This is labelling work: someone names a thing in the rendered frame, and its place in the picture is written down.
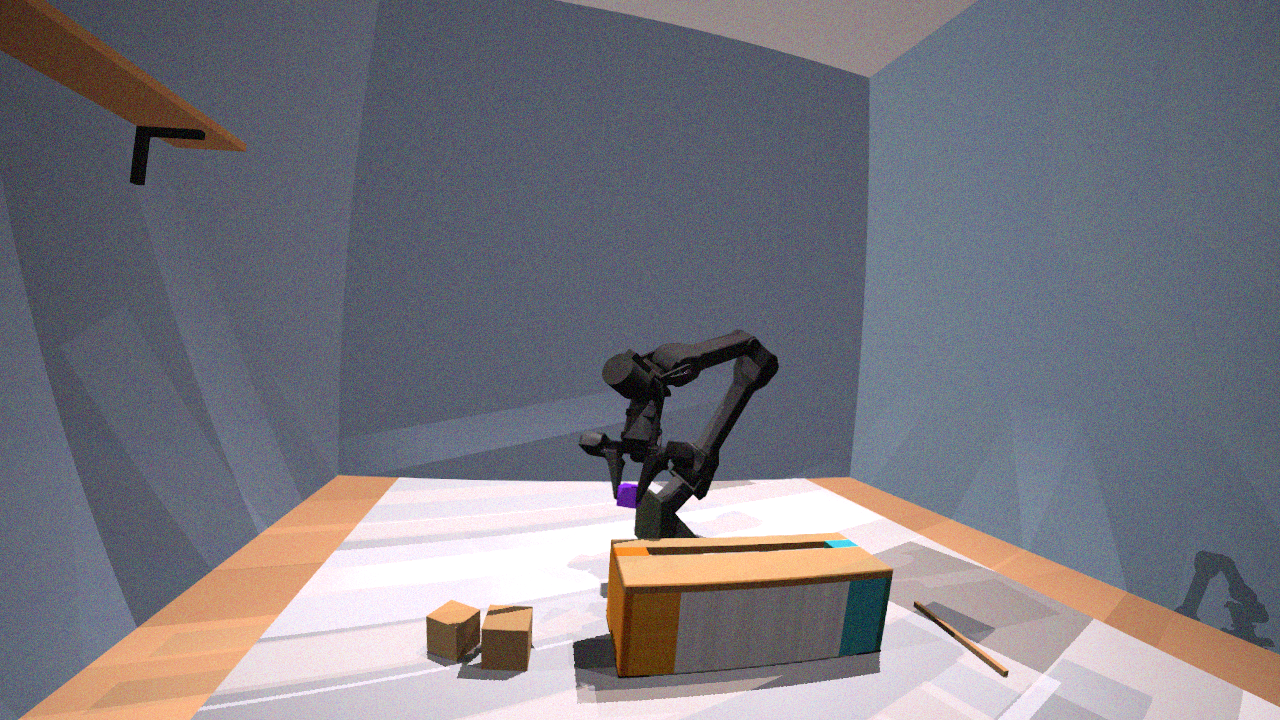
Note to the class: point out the purple block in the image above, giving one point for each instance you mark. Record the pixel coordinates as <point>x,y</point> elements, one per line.
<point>626,495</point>

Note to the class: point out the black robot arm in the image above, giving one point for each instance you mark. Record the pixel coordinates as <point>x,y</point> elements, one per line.
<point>644,380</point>

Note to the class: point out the thin wooden stick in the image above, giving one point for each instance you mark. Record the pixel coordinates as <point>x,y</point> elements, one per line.
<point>976,650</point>

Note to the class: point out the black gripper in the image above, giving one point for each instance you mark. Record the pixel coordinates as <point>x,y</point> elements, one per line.
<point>640,432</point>

